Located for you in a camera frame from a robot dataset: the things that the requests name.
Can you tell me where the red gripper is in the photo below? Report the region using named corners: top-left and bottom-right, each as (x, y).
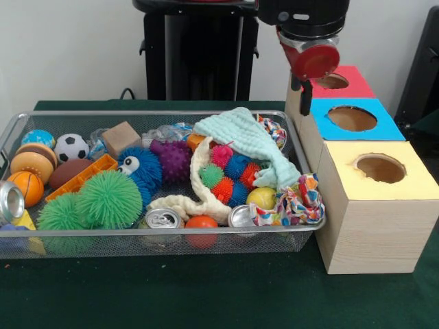
top-left (277, 27), bottom-right (342, 117)

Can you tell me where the mint green cloth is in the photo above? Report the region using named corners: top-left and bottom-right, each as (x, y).
top-left (193, 106), bottom-right (302, 193)

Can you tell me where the colourful polka-dot cloth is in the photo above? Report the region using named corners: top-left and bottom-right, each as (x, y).
top-left (252, 173), bottom-right (327, 228)

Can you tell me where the wooden box with three holes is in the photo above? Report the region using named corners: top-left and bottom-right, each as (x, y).
top-left (285, 65), bottom-right (439, 275)

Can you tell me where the black floor stand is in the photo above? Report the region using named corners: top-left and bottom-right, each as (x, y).
top-left (396, 5), bottom-right (439, 138)

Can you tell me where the purple spiky toy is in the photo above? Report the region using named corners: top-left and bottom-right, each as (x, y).
top-left (151, 139), bottom-right (193, 183)

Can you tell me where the blue furry googly-eyed toy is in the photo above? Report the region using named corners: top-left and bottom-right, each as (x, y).
top-left (117, 147), bottom-right (164, 210)

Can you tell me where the large green spiky ball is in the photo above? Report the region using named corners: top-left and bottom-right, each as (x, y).
top-left (78, 170), bottom-right (143, 230)

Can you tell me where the green cloth table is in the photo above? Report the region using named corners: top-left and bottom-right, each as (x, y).
top-left (0, 99), bottom-right (439, 329)

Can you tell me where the orange plastic toy piece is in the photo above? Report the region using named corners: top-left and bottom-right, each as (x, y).
top-left (47, 154), bottom-right (118, 203)

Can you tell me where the small soccer ball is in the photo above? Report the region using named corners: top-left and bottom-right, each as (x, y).
top-left (54, 133), bottom-right (90, 164)

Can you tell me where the green spiky googly-eyed toy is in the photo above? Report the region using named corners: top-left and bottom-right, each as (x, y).
top-left (38, 193), bottom-right (82, 232)

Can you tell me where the toy burger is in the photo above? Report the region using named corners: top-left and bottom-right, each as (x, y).
top-left (10, 143), bottom-right (59, 184)

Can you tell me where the small orange basketball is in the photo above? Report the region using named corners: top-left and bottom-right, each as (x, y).
top-left (7, 171), bottom-right (45, 208)

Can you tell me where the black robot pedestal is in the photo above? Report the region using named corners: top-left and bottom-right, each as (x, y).
top-left (132, 0), bottom-right (278, 101)

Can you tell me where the wire mesh bin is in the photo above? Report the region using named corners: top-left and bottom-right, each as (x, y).
top-left (0, 110), bottom-right (329, 258)

